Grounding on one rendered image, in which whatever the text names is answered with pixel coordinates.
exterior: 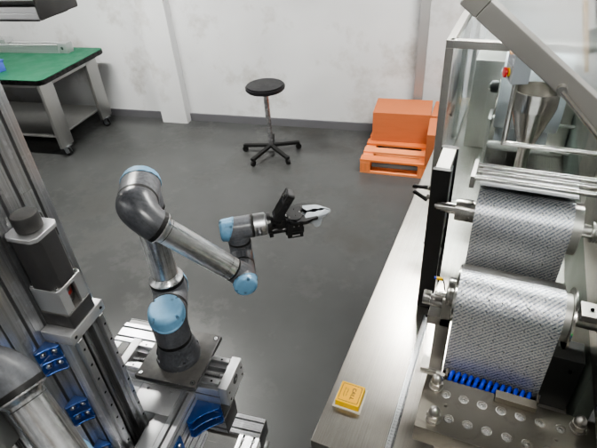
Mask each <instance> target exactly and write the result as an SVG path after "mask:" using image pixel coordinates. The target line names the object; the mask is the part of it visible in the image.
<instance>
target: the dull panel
mask: <svg viewBox="0 0 597 448"><path fill-rule="evenodd" d="M564 283H565V285H566V292H567V293H569V292H570V290H571V289H572V288H573V287H576V288H577V290H578V297H579V302H578V306H579V305H580V302H581V301H585V302H587V292H586V278H585V251H584V238H583V237H581V239H580V241H579V244H578V247H577V250H576V252H575V253H574V254H573V255H568V254H565V256H564ZM571 341H575V342H578V343H582V344H585V367H584V370H583V371H582V373H581V375H580V378H579V380H578V382H577V385H576V387H575V389H574V391H573V394H572V396H571V398H570V400H569V403H568V405H567V407H566V414H567V415H570V416H573V417H576V416H577V415H584V416H585V417H586V419H587V420H588V419H589V417H590V415H591V413H592V412H593V409H594V404H593V377H592V363H591V349H590V334H589V330H587V329H584V328H579V327H576V326H575V330H574V333H573V336H572V339H571Z"/></svg>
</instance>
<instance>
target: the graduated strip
mask: <svg viewBox="0 0 597 448"><path fill-rule="evenodd" d="M426 319H427V317H426V315H423V317H422V320H421V324H420V326H419V330H418V335H417V338H416V341H415V345H414V348H413V350H412V354H411V357H410V362H409V365H408V369H407V371H406V375H405V378H404V381H403V384H402V390H401V393H400V395H399V399H398V402H397V405H396V408H395V411H394V416H393V420H392V423H391V426H390V429H389V432H388V436H387V439H386V444H385V447H384V448H394V442H395V438H396V436H397V432H398V428H399V426H400V422H401V419H402V413H403V410H404V406H405V404H406V400H407V397H408V394H409V390H410V384H411V382H412V378H413V374H414V371H415V368H416V365H417V361H418V356H419V352H420V349H421V346H422V343H423V339H424V336H425V333H426V327H427V324H428V323H427V322H426Z"/></svg>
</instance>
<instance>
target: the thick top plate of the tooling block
mask: <svg viewBox="0 0 597 448"><path fill-rule="evenodd" d="M432 378H433V375H429V374H427V375H426V380H425V384H424V387H423V391H422V395H421V398H420V402H419V406H418V412H417V416H416V419H415V423H414V428H413V434H412V438H413V439H416V440H418V441H420V442H423V443H426V444H430V445H433V446H436V447H439V448H597V446H596V433H595V423H594V422H591V421H587V428H586V432H585V434H584V435H582V436H579V435H576V434H574V433H573V432H572V431H571V430H570V429H569V423H570V422H571V421H572V420H573V419H574V418H575V417H573V416H570V415H567V414H564V413H560V412H555V411H552V410H549V409H546V408H543V407H539V406H537V410H536V412H535V413H534V412H528V411H525V410H522V409H519V408H516V407H512V406H510V405H507V404H501V403H498V402H495V401H494V399H495V394H494V393H490V392H488V391H484V390H481V389H478V388H473V387H469V386H467V385H463V384H460V383H456V382H454V381H450V380H445V379H444V380H443V390H442V391H441V392H434V391H433V390H432V389H430V388H429V382H430V379H432ZM432 405H436V406H438V407H439V409H440V414H441V422H440V423H439V424H438V425H431V424H429V423H428V422H427V421H426V413H427V411H428V410H429V408H430V407H431V406H432Z"/></svg>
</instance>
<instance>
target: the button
mask: <svg viewBox="0 0 597 448"><path fill-rule="evenodd" d="M364 394H365V388H364V387H361V386H358V385H355V384H353V383H349V382H346V381H342V383H341V386H340V388H339V391H338V394H337V396H336V399H335V404H336V405H339V406H342V407H345V408H347V409H350V410H353V411H356V412H359V409H360V406H361V404H362V400H363V397H364Z"/></svg>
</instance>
